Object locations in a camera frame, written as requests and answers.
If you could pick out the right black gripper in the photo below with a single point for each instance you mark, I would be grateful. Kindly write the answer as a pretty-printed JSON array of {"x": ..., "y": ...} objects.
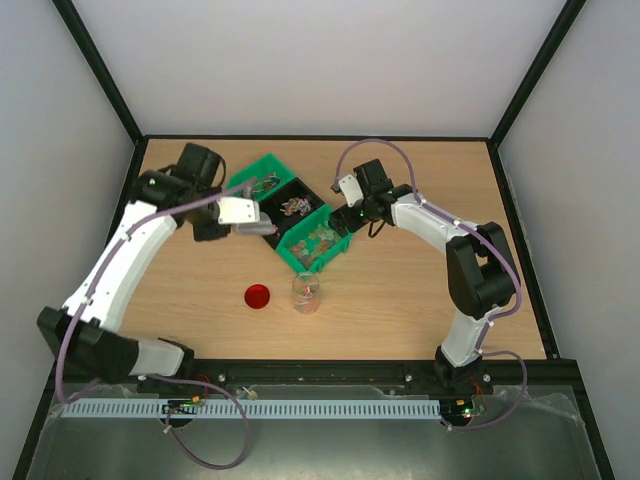
[{"x": 338, "y": 220}]

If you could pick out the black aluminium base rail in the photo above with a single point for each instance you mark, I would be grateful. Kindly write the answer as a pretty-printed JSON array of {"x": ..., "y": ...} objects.
[{"x": 416, "y": 377}]

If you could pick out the green bin star candies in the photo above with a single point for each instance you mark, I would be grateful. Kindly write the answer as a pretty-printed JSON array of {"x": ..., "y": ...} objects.
[{"x": 311, "y": 244}]

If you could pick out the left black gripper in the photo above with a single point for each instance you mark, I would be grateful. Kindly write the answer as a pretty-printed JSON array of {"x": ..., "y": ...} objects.
[{"x": 202, "y": 234}]

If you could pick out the metal candy scoop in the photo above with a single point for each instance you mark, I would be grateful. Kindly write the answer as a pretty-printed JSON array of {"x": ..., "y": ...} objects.
[{"x": 263, "y": 227}]

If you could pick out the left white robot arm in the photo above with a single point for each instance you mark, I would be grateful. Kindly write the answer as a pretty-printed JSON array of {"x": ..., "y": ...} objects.
[{"x": 84, "y": 332}]

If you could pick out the red jar lid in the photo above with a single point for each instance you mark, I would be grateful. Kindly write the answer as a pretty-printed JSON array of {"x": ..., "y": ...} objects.
[{"x": 257, "y": 296}]

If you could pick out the black bin lollipops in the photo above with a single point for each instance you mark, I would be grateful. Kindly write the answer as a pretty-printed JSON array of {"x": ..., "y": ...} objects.
[{"x": 287, "y": 207}]

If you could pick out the clear glass jar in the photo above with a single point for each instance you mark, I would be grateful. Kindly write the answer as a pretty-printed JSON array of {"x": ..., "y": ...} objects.
[{"x": 306, "y": 293}]

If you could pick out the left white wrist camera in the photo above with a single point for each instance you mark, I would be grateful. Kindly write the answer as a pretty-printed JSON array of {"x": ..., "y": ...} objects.
[{"x": 237, "y": 211}]

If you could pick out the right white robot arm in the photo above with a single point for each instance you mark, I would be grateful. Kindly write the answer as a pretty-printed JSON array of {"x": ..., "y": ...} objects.
[{"x": 482, "y": 277}]

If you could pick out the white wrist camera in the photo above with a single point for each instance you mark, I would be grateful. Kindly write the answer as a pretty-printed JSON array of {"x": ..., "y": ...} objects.
[
  {"x": 237, "y": 211},
  {"x": 349, "y": 187}
]

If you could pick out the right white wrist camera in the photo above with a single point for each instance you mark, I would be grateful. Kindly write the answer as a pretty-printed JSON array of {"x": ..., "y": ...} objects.
[{"x": 349, "y": 187}]

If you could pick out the green bin wrapped candies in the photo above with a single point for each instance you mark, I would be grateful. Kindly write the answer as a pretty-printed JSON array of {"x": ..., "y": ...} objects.
[{"x": 270, "y": 175}]

